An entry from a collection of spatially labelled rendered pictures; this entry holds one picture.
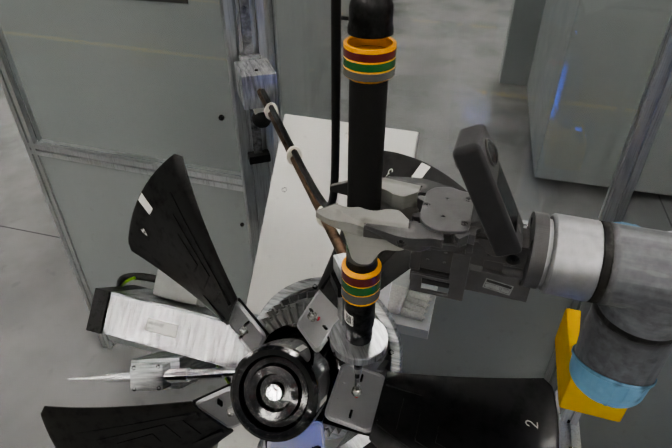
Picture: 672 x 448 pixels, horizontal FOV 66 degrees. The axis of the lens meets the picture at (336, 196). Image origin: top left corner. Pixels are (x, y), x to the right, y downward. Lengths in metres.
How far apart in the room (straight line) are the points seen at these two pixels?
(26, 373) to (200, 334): 1.71
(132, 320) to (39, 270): 2.09
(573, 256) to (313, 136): 0.61
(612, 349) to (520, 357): 1.15
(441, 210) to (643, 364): 0.23
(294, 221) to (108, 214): 1.03
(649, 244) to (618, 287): 0.04
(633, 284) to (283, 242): 0.64
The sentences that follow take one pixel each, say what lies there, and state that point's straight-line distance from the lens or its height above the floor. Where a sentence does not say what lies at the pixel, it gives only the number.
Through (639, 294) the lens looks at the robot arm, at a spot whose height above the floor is 1.48.
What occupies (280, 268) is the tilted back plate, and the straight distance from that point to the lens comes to 0.97.
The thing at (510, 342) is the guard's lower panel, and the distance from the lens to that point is 1.65.
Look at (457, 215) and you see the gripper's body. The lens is 0.49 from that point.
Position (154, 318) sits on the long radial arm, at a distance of 0.95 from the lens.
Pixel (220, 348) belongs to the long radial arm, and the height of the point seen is 1.11.
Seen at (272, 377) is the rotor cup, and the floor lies 1.23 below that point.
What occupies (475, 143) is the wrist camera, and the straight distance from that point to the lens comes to 0.43.
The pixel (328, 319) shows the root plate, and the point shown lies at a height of 1.27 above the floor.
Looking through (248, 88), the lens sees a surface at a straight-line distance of 1.05.
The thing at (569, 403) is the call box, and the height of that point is 1.00.
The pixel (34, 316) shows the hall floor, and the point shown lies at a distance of 2.79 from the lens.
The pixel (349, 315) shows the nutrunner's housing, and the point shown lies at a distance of 0.59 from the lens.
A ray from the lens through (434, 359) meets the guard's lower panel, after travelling 1.76.
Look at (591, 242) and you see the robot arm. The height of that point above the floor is 1.51.
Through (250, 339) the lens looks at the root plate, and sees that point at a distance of 0.78.
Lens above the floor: 1.79
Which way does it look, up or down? 34 degrees down
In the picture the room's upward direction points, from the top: straight up
